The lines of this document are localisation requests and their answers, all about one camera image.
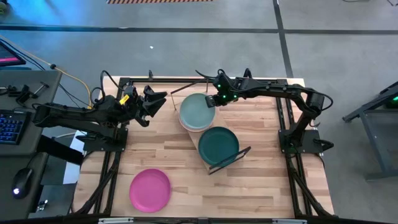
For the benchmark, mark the black computer mouse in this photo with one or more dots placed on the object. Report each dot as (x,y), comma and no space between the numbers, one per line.
(21,183)

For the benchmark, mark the small metal clip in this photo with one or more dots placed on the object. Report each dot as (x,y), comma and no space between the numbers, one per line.
(42,205)

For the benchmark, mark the black metal table frame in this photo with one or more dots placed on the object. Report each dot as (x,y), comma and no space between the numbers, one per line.
(161,81)

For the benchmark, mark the white paper sheet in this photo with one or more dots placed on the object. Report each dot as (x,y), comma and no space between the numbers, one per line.
(73,172)

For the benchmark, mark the peach plate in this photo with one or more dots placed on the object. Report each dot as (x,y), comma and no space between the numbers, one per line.
(196,130)

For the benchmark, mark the black desk clamp tool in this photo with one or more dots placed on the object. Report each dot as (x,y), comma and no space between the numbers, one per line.
(23,93)

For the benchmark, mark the backlit keyboard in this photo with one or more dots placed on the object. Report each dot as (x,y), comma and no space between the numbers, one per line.
(11,127)

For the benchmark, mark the magenta plate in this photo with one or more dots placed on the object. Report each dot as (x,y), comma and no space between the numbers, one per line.
(150,190)

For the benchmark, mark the silver metal bracket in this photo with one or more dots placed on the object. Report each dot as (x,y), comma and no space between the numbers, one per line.
(115,221)
(289,221)

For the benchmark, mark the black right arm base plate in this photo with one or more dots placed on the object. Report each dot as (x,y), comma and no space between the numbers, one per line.
(308,143)

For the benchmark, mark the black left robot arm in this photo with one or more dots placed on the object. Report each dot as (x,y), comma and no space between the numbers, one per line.
(77,116)

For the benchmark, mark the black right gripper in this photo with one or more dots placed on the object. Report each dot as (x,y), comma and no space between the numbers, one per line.
(227,91)

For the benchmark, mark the computer monitor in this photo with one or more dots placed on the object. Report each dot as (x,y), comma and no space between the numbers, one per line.
(7,57)

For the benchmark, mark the yellow tag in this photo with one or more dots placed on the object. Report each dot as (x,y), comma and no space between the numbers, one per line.
(124,99)

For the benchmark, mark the device with green light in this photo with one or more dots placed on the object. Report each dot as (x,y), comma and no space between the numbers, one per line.
(393,101)

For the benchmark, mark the black clamp on table edge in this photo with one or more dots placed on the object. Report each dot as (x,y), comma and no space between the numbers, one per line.
(150,75)
(247,73)

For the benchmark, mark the black flat bar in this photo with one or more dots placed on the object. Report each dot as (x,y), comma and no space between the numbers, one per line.
(59,151)

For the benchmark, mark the wooden dish rack board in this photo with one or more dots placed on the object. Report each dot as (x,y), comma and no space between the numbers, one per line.
(221,123)

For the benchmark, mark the dark grey desk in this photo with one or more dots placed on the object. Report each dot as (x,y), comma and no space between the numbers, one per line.
(37,90)

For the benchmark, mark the dark green plate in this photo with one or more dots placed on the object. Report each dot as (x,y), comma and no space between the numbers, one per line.
(218,146)

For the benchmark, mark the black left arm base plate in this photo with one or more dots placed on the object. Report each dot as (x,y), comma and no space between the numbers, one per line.
(102,144)

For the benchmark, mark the dark metal side table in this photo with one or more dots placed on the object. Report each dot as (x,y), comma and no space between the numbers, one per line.
(377,146)

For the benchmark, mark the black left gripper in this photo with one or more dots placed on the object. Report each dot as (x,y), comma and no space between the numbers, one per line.
(133,104)

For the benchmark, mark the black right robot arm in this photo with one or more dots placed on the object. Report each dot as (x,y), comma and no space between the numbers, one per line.
(280,88)

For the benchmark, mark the sage green plate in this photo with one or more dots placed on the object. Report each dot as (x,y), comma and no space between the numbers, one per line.
(196,112)

